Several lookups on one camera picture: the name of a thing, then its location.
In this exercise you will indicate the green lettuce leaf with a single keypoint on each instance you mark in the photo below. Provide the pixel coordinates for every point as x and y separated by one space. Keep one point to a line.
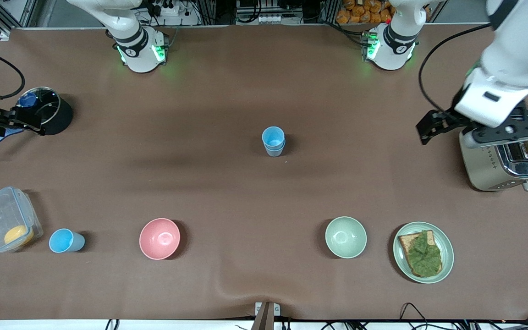
424 256

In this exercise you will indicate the silver toaster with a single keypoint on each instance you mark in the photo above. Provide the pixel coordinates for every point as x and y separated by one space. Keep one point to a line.
484 169

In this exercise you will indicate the blue plastic cup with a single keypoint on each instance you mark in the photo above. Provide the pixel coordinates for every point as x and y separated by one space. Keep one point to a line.
273 136
275 152
62 240

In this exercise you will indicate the bag of orange buns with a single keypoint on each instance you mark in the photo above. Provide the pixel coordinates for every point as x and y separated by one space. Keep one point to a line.
365 11

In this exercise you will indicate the pale green plate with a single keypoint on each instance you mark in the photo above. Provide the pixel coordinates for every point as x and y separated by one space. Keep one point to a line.
447 252

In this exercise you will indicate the white power strip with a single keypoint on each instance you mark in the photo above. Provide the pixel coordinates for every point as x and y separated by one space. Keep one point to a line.
170 8

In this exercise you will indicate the glass lid with blue knob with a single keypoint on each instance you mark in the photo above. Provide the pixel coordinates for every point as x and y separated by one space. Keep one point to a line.
47 107

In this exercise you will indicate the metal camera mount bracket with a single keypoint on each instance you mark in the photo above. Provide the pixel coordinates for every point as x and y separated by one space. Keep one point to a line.
265 316

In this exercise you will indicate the brown table cover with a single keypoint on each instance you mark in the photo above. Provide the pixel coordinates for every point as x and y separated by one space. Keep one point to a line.
264 206

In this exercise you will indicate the pink bowl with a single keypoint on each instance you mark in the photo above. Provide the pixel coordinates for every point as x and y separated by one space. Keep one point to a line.
159 238

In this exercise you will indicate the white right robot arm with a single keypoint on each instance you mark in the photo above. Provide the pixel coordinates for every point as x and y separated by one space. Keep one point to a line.
135 50

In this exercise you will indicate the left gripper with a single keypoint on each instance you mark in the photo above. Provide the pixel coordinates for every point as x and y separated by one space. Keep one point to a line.
450 117

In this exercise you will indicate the yellow round food piece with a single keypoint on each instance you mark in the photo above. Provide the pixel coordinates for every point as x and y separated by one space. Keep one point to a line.
19 235

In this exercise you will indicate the pale green bowl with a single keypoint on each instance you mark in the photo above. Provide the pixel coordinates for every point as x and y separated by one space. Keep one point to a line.
345 237

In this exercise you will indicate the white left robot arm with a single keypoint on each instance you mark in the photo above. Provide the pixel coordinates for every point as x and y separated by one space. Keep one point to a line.
394 46

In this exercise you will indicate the brown toast slice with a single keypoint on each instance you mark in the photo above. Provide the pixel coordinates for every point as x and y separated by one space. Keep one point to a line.
405 242

